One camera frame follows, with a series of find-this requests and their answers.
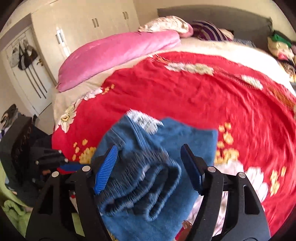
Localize white door with bags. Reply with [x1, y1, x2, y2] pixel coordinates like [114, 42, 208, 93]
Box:
[1, 25, 55, 116]

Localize cream bed sheet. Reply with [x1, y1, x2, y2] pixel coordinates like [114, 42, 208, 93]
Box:
[52, 38, 295, 123]

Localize blue denim lace-trimmed pants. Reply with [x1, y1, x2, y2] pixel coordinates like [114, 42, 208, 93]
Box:
[95, 109, 218, 240]

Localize pink quilt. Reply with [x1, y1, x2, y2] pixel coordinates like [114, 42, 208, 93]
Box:
[57, 30, 181, 92]

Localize stack of folded clothes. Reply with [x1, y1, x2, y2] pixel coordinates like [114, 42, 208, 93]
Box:
[267, 30, 295, 83]

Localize red floral bed blanket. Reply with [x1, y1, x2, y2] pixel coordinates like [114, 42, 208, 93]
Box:
[52, 52, 295, 234]

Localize white wardrobe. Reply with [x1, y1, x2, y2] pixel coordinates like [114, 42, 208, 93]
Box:
[31, 0, 139, 81]

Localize grey padded headboard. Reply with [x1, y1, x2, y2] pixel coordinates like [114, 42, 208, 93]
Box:
[157, 4, 273, 52]

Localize floral pink pillow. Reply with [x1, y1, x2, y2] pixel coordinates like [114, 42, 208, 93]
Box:
[138, 16, 194, 38]

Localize green garment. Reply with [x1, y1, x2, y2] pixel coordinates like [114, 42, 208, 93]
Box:
[1, 165, 32, 237]

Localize purple striped pillow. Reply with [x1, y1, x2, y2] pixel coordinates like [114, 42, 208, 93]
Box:
[191, 21, 234, 42]

